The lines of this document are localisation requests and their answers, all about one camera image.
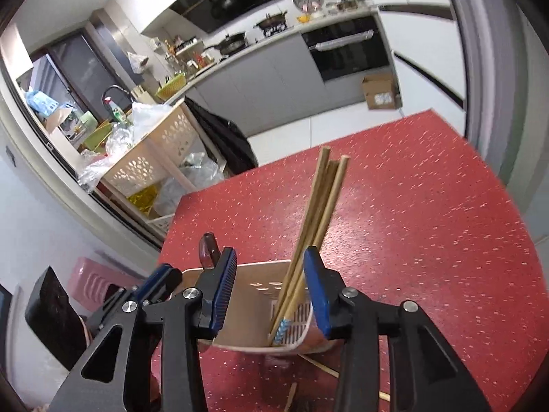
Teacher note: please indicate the cardboard box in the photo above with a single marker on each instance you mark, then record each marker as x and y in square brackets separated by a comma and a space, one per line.
[379, 92]

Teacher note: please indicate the spice rack with bottles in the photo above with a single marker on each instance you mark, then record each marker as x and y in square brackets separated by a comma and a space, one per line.
[188, 53]

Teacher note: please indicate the beige knife block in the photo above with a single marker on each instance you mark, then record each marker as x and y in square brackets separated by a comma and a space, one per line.
[139, 94]

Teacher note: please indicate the pink plastic stool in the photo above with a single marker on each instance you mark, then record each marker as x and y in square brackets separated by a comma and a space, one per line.
[96, 279]

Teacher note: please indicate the pile of wooden chopsticks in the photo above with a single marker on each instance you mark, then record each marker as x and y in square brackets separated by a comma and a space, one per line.
[319, 206]

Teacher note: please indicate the wooden chopstick yellow pattern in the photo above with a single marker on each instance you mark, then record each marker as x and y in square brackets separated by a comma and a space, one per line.
[321, 365]

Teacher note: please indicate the white hanging plastic bag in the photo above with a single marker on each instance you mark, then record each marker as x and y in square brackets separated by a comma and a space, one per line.
[138, 62]

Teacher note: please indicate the black built-in oven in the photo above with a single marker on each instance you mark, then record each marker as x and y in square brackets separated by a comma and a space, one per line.
[347, 49]

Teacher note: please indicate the clear crumpled plastic bags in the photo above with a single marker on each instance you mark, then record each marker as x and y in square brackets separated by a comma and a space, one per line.
[92, 171]

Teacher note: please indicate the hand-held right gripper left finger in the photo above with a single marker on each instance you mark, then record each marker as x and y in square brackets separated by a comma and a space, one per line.
[225, 292]

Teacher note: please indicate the beige plastic utensil holder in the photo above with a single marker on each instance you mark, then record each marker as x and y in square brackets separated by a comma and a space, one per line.
[251, 304]

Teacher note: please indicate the black wok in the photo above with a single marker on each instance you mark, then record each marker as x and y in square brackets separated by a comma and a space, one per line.
[229, 43]

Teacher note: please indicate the green plastic basin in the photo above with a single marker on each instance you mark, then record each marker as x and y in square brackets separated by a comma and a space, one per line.
[96, 138]

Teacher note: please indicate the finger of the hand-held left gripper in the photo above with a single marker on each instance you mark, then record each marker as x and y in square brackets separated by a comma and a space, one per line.
[161, 278]

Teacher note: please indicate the black kitchen faucet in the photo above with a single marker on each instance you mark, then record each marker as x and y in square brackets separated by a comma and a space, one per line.
[112, 91]

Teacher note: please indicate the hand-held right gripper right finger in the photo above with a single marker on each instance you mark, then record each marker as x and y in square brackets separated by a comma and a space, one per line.
[318, 296]

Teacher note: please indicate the black range hood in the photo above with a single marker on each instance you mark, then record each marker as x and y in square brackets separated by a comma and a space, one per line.
[227, 0]

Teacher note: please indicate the yellow oil bottle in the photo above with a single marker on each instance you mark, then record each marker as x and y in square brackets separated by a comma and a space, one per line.
[143, 199]

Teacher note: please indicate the grey sliding door frame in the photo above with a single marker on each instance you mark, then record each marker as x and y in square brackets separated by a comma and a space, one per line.
[484, 73]

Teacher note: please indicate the black hanging bag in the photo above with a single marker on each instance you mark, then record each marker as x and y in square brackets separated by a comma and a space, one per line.
[223, 137]

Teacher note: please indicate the yellow bowl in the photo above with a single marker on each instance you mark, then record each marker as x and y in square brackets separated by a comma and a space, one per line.
[304, 19]

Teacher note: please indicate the lidded wok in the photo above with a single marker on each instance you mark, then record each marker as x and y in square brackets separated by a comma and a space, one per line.
[272, 22]

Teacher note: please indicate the dark translucent spoon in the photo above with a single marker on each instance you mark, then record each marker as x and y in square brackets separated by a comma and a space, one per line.
[208, 249]

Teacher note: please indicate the beige perforated basket trolley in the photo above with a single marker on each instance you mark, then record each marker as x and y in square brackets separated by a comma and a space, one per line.
[146, 154]

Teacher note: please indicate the blue packet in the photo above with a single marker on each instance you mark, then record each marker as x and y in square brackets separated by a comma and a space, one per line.
[40, 102]

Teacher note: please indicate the white fridge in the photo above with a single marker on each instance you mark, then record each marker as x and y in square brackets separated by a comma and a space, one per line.
[422, 38]

